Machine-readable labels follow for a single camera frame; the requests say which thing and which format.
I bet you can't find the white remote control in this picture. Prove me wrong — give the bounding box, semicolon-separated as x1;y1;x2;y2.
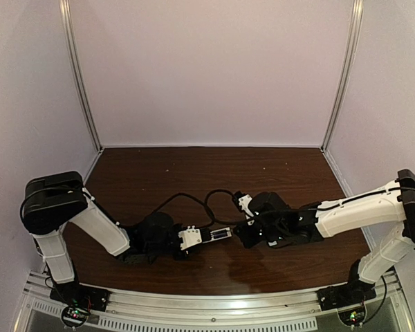
201;227;232;243

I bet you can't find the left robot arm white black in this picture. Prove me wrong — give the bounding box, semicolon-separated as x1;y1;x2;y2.
19;171;209;284

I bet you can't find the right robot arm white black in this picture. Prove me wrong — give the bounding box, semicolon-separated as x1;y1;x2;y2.
233;169;415;287

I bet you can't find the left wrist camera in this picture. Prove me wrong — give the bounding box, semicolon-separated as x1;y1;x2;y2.
178;226;203;251

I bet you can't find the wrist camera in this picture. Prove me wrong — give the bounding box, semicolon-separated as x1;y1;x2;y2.
178;226;203;251
233;191;253;219

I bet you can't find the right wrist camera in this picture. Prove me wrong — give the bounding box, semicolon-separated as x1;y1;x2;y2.
233;191;253;219

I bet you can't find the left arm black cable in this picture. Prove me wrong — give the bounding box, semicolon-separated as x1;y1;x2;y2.
151;193;212;229

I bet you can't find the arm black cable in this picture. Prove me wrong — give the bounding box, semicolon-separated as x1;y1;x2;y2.
151;193;212;229
203;189;322;228

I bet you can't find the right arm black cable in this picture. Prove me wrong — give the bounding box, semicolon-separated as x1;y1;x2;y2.
203;189;322;228

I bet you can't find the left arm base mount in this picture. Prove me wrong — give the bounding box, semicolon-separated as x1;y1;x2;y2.
50;276;110;312

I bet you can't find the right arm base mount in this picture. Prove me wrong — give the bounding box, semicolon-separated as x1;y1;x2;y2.
316;266;376;311

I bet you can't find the front aluminium rail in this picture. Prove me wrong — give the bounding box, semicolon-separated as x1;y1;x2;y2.
11;273;415;331

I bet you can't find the right aluminium frame post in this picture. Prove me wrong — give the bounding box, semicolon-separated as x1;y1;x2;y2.
321;0;364;153

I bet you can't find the aluminium frame post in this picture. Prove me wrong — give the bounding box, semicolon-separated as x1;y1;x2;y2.
59;0;103;152
321;0;364;153

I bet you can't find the left aluminium frame post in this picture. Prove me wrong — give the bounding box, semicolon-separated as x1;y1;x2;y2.
59;0;103;152

